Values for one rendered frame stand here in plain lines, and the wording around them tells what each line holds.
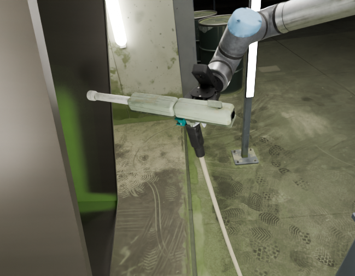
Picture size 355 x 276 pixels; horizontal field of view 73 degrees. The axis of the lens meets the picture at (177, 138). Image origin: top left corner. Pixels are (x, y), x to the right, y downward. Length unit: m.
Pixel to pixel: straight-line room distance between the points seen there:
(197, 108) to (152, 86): 2.09
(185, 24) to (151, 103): 1.88
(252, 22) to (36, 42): 0.60
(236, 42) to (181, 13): 1.72
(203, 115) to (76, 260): 0.43
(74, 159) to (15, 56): 0.90
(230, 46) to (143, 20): 1.77
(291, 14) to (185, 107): 0.42
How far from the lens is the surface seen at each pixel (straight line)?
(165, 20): 2.49
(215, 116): 0.58
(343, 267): 1.31
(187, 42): 2.53
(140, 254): 1.65
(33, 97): 0.36
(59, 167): 0.42
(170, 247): 1.63
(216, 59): 0.83
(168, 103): 0.64
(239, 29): 0.78
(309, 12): 0.82
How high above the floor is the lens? 1.44
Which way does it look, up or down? 35 degrees down
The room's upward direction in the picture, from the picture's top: 8 degrees counter-clockwise
